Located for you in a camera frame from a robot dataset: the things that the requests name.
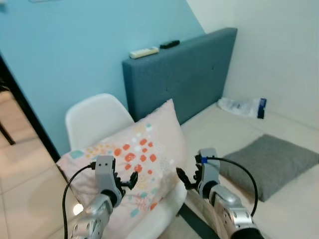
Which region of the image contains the grey square pillow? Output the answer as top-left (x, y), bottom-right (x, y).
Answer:
top-left (218, 133), bottom-right (319, 202)

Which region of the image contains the pink floral print pillow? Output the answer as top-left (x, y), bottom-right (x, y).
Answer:
top-left (56, 99), bottom-right (189, 239)

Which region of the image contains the white plastic shell chair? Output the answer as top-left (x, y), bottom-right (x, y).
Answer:
top-left (65, 93), bottom-right (188, 239)

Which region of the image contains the dark bed base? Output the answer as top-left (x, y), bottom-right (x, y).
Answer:
top-left (177, 202), bottom-right (220, 239)

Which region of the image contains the white bed mattress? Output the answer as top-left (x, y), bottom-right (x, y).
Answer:
top-left (179, 102), bottom-right (319, 239)

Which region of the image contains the clear plastic bag blue label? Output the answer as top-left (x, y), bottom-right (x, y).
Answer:
top-left (218, 97), bottom-right (267, 120)

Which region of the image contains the blue upholstered headboard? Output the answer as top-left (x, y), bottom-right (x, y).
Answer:
top-left (122, 27), bottom-right (238, 125)

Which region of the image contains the white remote control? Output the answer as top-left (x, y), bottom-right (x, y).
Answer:
top-left (129, 47), bottom-right (160, 59)

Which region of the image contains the black remote control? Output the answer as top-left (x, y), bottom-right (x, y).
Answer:
top-left (159, 40), bottom-right (180, 49)

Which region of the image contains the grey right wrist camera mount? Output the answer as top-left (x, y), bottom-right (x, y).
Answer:
top-left (196, 148), bottom-right (220, 185)

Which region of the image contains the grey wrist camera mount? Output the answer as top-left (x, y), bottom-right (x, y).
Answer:
top-left (95, 155), bottom-right (118, 193)
top-left (196, 148), bottom-right (220, 185)

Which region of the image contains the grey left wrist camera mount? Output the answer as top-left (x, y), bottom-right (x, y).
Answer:
top-left (95, 155), bottom-right (118, 193)

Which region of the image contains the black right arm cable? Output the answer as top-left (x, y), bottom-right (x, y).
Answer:
top-left (204, 156), bottom-right (259, 217)

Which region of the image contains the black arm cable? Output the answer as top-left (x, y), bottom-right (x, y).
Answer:
top-left (62, 162), bottom-right (96, 239)
top-left (204, 156), bottom-right (259, 217)

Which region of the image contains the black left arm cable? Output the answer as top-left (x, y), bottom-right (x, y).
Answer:
top-left (62, 162), bottom-right (96, 239)

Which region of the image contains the black door frame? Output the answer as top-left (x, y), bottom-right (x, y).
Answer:
top-left (0, 52), bottom-right (61, 162)

